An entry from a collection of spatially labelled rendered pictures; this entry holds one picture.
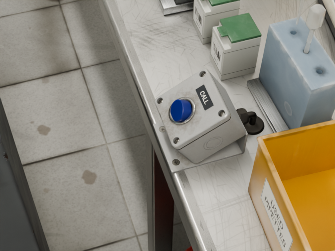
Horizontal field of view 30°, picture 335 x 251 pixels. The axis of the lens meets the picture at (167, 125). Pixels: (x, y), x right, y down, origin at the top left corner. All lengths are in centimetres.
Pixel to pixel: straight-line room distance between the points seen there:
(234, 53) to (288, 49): 9
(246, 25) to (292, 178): 19
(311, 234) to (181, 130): 17
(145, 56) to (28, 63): 123
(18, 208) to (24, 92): 107
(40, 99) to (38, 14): 37
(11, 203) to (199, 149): 31
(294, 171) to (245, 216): 7
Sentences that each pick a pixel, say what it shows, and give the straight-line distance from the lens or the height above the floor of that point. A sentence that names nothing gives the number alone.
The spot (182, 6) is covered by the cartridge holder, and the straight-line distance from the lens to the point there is 85.
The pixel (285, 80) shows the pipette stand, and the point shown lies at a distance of 71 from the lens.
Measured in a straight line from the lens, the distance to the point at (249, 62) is 77.
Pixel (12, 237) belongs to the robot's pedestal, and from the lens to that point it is 96.
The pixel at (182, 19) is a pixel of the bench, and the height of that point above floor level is 87.
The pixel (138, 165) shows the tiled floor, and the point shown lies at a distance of 174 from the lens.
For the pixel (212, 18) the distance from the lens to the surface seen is 79.
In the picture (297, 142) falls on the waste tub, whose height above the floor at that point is 96.
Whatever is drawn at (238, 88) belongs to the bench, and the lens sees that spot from 77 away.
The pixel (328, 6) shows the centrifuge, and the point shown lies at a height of 90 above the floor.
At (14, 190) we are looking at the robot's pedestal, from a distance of 85.
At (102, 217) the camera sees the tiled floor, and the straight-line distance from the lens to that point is 166.
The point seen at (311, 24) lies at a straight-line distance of 65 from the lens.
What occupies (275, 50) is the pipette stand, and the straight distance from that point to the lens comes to 71.
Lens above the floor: 147
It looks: 54 degrees down
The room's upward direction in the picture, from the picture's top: 1 degrees clockwise
